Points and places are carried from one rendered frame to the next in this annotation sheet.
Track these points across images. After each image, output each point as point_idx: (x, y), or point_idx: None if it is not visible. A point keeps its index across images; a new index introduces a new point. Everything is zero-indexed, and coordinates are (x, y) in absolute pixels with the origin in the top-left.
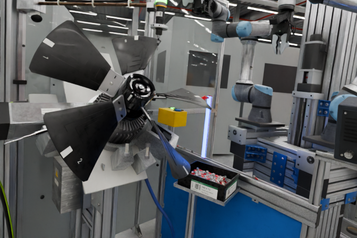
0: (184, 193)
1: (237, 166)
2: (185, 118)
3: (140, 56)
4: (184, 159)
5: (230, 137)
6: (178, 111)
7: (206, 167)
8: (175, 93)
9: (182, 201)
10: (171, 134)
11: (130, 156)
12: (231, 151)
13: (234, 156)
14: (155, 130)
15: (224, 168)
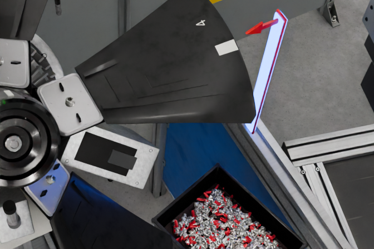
0: (208, 144)
1: (371, 94)
2: None
3: None
4: (160, 230)
5: (369, 27)
6: None
7: (237, 189)
8: (150, 45)
9: (204, 152)
10: (136, 150)
11: (24, 224)
12: (367, 48)
13: (370, 66)
14: (87, 157)
15: (289, 192)
